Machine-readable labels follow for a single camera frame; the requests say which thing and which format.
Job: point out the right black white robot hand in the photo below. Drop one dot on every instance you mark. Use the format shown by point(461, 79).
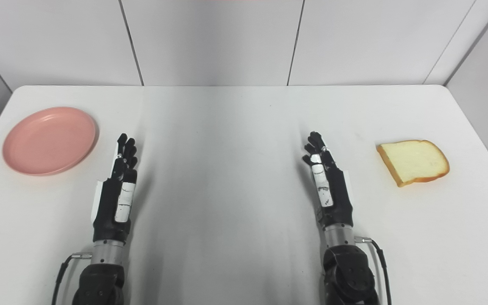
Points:
point(339, 199)

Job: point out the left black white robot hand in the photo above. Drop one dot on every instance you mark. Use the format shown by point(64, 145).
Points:
point(108, 212)

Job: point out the slice of bread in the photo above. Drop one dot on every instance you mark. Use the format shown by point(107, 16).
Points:
point(413, 161)

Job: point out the pink round plate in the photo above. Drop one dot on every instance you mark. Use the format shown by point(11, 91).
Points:
point(49, 142)

